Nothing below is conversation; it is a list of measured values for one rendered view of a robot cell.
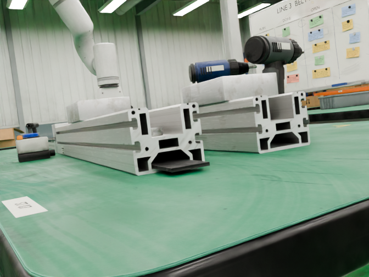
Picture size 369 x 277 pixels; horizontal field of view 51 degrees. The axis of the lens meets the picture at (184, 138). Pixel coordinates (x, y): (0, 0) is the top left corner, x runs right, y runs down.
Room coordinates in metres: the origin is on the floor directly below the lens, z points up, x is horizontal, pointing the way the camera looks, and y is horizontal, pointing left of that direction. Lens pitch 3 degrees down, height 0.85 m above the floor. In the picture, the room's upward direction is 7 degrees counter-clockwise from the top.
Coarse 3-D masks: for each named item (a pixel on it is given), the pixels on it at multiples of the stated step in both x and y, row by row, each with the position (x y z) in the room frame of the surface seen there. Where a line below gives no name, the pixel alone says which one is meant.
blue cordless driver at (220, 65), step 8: (192, 64) 1.10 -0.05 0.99; (200, 64) 1.09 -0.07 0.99; (208, 64) 1.09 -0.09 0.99; (216, 64) 1.09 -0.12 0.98; (224, 64) 1.10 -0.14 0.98; (232, 64) 1.10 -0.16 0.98; (240, 64) 1.11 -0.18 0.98; (192, 72) 1.09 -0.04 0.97; (200, 72) 1.09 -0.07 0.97; (208, 72) 1.09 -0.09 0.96; (216, 72) 1.09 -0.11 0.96; (224, 72) 1.09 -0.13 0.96; (232, 72) 1.10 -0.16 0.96; (240, 72) 1.11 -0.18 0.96; (192, 80) 1.10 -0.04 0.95; (200, 80) 1.10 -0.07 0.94
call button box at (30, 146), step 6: (24, 138) 1.05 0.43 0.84; (30, 138) 1.03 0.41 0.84; (36, 138) 1.04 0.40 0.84; (42, 138) 1.04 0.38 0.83; (18, 144) 1.02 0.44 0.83; (24, 144) 1.02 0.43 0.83; (30, 144) 1.03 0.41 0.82; (36, 144) 1.04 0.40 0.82; (42, 144) 1.04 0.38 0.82; (18, 150) 1.02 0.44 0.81; (24, 150) 1.02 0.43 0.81; (30, 150) 1.03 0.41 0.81; (36, 150) 1.04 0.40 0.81; (42, 150) 1.04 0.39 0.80; (48, 150) 1.08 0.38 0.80; (54, 150) 1.09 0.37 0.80; (18, 156) 1.02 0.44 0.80; (24, 156) 1.02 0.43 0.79; (30, 156) 1.03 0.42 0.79; (36, 156) 1.03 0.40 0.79; (42, 156) 1.04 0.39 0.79; (48, 156) 1.05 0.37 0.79
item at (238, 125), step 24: (264, 96) 0.57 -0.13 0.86; (288, 96) 0.60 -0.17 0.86; (216, 120) 0.67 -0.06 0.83; (240, 120) 0.60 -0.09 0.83; (264, 120) 0.57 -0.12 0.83; (288, 120) 0.59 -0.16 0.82; (216, 144) 0.67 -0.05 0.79; (240, 144) 0.61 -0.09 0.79; (264, 144) 0.58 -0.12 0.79; (288, 144) 0.60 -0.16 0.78
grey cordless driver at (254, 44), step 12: (264, 36) 0.81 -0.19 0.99; (252, 48) 0.81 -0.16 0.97; (264, 48) 0.79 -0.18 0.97; (276, 48) 0.81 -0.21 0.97; (288, 48) 0.84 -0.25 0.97; (300, 48) 0.90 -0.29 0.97; (252, 60) 0.81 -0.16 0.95; (264, 60) 0.81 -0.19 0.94; (276, 60) 0.83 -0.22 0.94; (288, 60) 0.86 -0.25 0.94; (264, 72) 0.83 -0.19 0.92; (276, 72) 0.83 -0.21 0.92
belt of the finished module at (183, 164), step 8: (160, 160) 0.54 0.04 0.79; (168, 160) 0.53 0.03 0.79; (176, 160) 0.52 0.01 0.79; (184, 160) 0.50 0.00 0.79; (192, 160) 0.49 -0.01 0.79; (152, 168) 0.50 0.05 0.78; (160, 168) 0.47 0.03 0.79; (168, 168) 0.45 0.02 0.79; (176, 168) 0.44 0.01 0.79; (184, 168) 0.45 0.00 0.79; (192, 168) 0.45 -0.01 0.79
